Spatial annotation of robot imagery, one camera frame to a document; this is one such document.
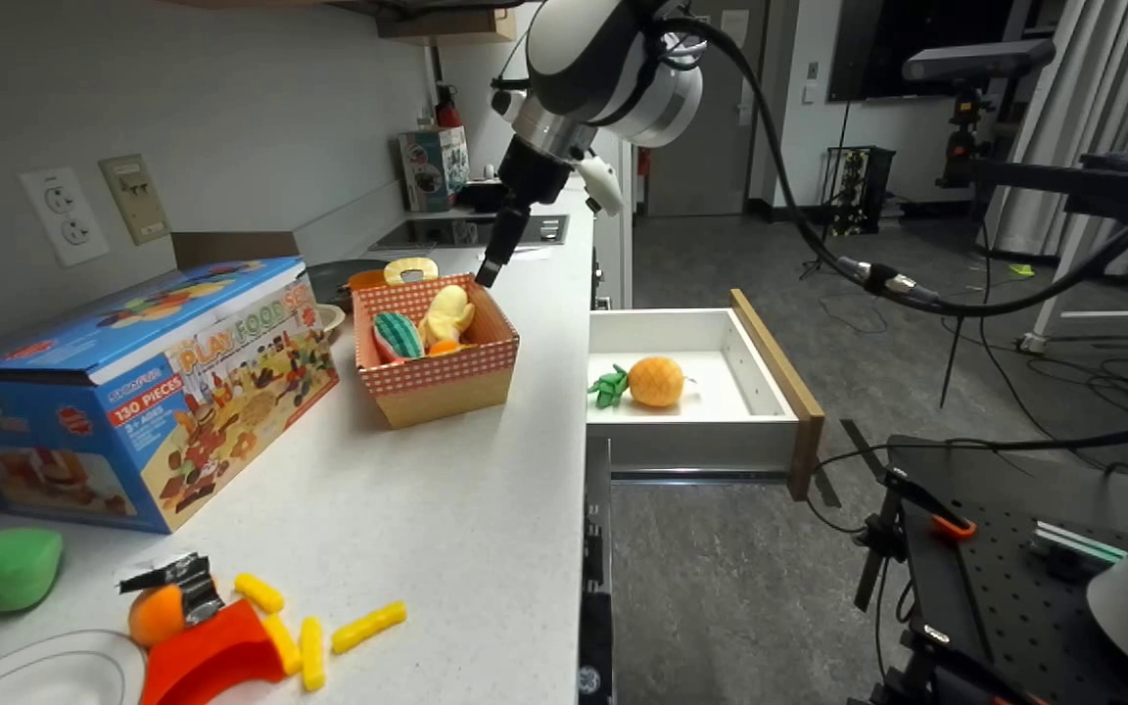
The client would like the red checkered basket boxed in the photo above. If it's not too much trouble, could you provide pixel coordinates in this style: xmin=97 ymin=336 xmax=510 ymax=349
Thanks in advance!
xmin=353 ymin=273 xmax=521 ymax=428

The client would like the yellow toy ring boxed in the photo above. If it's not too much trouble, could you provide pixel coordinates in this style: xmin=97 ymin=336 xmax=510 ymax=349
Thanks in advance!
xmin=380 ymin=255 xmax=444 ymax=290

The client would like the orange pineapple plush toy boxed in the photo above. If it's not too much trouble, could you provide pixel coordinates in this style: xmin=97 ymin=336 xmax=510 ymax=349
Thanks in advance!
xmin=591 ymin=357 xmax=686 ymax=413

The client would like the blue play food box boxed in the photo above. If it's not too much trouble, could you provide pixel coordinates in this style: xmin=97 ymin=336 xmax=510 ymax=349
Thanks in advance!
xmin=0 ymin=255 xmax=337 ymax=533

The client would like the orange toy fruit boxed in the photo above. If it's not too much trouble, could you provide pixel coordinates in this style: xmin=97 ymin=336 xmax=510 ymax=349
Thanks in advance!
xmin=131 ymin=585 xmax=186 ymax=649

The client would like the striped watermelon plush toy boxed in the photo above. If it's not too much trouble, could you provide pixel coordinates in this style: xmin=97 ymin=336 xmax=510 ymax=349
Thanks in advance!
xmin=378 ymin=312 xmax=424 ymax=362

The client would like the yellow banana plush toy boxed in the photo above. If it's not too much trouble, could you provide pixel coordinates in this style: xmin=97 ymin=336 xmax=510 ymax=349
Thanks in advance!
xmin=418 ymin=286 xmax=476 ymax=345

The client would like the white plate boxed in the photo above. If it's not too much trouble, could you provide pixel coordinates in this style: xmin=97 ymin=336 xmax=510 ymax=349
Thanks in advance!
xmin=0 ymin=629 xmax=144 ymax=705

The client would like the yellow toy fry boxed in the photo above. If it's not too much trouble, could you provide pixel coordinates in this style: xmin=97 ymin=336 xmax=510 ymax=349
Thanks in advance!
xmin=328 ymin=605 xmax=408 ymax=654
xmin=236 ymin=573 xmax=285 ymax=616
xmin=298 ymin=616 xmax=326 ymax=695

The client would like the black camera tripod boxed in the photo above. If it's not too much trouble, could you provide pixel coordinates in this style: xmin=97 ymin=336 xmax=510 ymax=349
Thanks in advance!
xmin=809 ymin=418 xmax=977 ymax=705

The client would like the beige wall switch plate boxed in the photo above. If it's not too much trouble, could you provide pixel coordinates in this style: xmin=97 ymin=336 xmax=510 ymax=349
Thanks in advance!
xmin=102 ymin=154 xmax=170 ymax=242

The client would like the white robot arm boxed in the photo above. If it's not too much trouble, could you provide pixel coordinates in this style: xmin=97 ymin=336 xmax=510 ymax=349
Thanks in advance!
xmin=476 ymin=0 xmax=715 ymax=286

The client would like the white wall outlet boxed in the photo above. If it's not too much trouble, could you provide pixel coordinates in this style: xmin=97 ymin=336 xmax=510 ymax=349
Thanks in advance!
xmin=19 ymin=167 xmax=109 ymax=268

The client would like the black induction cooktop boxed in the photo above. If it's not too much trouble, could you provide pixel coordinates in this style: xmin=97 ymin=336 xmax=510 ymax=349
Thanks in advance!
xmin=374 ymin=214 xmax=568 ymax=249

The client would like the red fries holder toy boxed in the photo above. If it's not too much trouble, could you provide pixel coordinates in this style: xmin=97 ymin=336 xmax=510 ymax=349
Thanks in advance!
xmin=140 ymin=605 xmax=285 ymax=705

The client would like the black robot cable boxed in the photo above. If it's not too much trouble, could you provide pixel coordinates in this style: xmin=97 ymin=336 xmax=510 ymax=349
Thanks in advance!
xmin=665 ymin=13 xmax=1128 ymax=321

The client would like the green plush toy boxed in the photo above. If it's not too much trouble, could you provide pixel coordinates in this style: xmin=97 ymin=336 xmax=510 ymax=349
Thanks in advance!
xmin=0 ymin=530 xmax=65 ymax=616

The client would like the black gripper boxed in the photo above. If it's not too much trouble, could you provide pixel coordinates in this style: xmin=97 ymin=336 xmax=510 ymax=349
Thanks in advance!
xmin=476 ymin=136 xmax=568 ymax=290

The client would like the white wooden-front drawer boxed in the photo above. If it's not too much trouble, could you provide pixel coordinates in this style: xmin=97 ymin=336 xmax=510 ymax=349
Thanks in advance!
xmin=587 ymin=290 xmax=827 ymax=500

